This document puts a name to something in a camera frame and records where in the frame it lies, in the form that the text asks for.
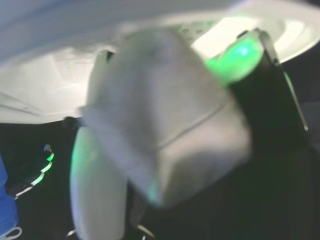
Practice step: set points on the grey cloth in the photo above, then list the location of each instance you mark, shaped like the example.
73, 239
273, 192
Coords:
162, 100

